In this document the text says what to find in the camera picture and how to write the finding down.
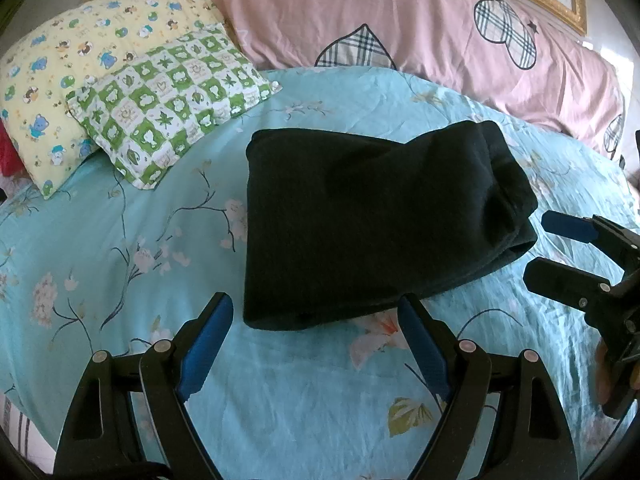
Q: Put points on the pink quilt with plaid hearts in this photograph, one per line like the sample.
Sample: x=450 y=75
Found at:
x=551 y=81

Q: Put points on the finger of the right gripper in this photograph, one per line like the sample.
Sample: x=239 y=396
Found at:
x=575 y=288
x=619 y=244

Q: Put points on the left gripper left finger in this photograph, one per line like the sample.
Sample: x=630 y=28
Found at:
x=100 y=439

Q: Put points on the person's right hand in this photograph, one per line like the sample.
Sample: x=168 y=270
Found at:
x=603 y=381

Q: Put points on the green white checkered pillow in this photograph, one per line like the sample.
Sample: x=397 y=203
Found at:
x=150 y=112

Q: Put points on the yellow cartoon print pillow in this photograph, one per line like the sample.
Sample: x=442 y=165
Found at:
x=73 y=50

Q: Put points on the black pants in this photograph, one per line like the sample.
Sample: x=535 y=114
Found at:
x=340 y=225

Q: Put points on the light blue floral bedsheet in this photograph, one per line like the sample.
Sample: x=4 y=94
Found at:
x=101 y=265

